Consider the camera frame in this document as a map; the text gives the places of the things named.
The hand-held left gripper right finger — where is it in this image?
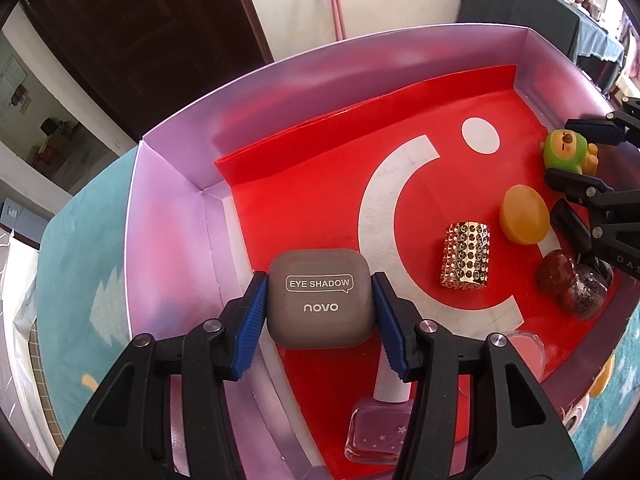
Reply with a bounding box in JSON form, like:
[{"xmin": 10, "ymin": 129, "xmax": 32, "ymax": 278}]
[{"xmin": 372, "ymin": 271, "xmax": 586, "ymax": 480}]

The grey eye shadow case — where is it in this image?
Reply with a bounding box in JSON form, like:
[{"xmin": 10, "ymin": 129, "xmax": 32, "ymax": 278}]
[{"xmin": 266, "ymin": 249, "xmax": 376, "ymax": 350}]

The wall notice paper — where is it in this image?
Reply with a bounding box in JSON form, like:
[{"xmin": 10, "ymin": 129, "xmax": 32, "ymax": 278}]
[{"xmin": 0, "ymin": 55, "xmax": 31, "ymax": 116}]

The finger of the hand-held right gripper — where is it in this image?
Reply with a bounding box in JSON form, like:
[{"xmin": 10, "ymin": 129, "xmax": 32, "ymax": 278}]
[
  {"xmin": 565, "ymin": 97, "xmax": 640, "ymax": 146},
  {"xmin": 544, "ymin": 169, "xmax": 640, "ymax": 232}
]

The small amber oval stone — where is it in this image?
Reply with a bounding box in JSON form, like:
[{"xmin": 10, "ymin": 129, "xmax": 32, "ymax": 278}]
[{"xmin": 590, "ymin": 355, "xmax": 617, "ymax": 396}]

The red paper liner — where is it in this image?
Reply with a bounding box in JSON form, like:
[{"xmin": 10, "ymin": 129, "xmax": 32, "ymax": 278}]
[{"xmin": 214, "ymin": 64, "xmax": 626, "ymax": 480}]

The clear glass cup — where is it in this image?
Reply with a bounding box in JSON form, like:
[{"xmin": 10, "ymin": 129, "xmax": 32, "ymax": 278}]
[{"xmin": 505, "ymin": 331, "xmax": 546, "ymax": 391}]

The gold studded cylinder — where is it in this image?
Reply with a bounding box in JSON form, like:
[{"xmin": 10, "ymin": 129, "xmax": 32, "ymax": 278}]
[{"xmin": 439, "ymin": 220, "xmax": 493, "ymax": 291}]

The dark red ball bottle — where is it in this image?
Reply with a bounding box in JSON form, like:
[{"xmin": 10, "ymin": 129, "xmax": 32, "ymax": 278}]
[{"xmin": 536, "ymin": 251, "xmax": 615, "ymax": 321}]

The dark wooden door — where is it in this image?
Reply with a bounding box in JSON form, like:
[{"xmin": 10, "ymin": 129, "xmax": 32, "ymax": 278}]
[{"xmin": 20, "ymin": 0, "xmax": 273, "ymax": 141}]

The pink nail polish bottle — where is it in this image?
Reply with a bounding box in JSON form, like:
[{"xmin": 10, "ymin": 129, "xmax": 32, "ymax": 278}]
[{"xmin": 344, "ymin": 345, "xmax": 418, "ymax": 466}]

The large amber oval stone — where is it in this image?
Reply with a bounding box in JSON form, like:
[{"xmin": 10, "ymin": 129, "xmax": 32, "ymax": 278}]
[{"xmin": 500, "ymin": 185, "xmax": 550, "ymax": 246}]

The black lipstick tube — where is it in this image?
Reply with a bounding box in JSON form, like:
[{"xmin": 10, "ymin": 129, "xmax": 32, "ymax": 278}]
[{"xmin": 549, "ymin": 198, "xmax": 593, "ymax": 256}]

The purple cardboard box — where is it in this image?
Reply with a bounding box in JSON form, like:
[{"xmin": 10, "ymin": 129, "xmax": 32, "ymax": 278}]
[{"xmin": 122, "ymin": 22, "xmax": 640, "ymax": 480}]

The pink pole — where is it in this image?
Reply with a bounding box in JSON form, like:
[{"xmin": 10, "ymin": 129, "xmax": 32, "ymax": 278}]
[{"xmin": 324, "ymin": 0, "xmax": 348, "ymax": 41}]

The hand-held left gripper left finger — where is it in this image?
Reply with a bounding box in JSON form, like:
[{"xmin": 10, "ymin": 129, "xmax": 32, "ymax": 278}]
[{"xmin": 52, "ymin": 271, "xmax": 273, "ymax": 480}]

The green toy figure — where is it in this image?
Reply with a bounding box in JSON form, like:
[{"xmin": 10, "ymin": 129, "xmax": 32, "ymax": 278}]
[{"xmin": 542, "ymin": 129, "xmax": 601, "ymax": 175}]

